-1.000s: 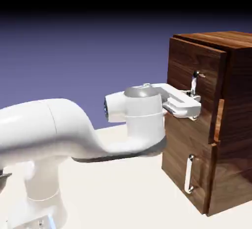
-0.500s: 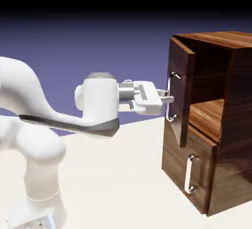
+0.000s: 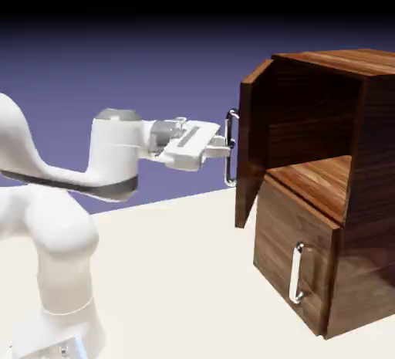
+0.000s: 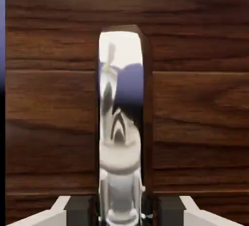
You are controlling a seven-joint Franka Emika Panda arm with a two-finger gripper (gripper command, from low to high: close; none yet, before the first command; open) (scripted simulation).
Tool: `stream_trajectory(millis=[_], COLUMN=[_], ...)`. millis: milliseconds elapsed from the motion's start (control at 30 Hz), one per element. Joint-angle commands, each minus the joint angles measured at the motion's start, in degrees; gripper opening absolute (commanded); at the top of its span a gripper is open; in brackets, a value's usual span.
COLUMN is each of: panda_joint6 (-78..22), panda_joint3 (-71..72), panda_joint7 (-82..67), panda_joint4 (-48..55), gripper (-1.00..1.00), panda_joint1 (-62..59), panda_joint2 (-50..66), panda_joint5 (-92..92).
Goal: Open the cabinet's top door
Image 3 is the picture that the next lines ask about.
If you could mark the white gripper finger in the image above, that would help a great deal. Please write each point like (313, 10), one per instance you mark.
(219, 139)
(217, 150)

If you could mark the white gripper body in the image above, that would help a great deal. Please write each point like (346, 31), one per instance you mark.
(189, 146)

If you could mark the dark wood cabinet door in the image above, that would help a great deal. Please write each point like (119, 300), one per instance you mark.
(247, 161)

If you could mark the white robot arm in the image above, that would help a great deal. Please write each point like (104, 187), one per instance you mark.
(55, 235)

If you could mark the dark wood cabinet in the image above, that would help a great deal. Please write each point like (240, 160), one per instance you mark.
(345, 186)

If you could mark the dark wood drawer front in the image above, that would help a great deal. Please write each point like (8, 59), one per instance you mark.
(293, 251)

